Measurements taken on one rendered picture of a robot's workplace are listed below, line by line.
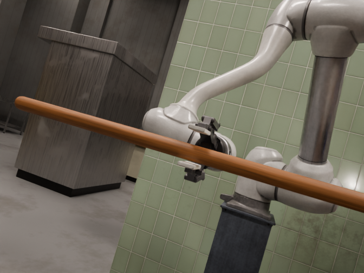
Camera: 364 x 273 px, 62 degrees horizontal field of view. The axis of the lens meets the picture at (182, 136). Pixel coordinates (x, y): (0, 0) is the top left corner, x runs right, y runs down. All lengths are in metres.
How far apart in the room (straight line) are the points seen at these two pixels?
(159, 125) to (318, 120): 0.56
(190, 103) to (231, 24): 1.15
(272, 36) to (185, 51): 1.00
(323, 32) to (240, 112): 0.88
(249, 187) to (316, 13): 0.67
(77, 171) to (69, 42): 1.86
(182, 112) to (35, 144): 4.14
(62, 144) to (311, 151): 3.88
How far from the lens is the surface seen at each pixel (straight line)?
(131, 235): 2.03
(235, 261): 1.30
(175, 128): 0.84
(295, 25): 1.11
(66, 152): 4.58
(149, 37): 10.28
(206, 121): 0.60
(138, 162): 6.91
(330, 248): 1.89
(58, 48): 4.98
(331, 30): 1.08
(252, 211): 1.27
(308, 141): 1.17
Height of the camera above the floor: 1.20
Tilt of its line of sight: 1 degrees up
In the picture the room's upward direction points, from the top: 16 degrees clockwise
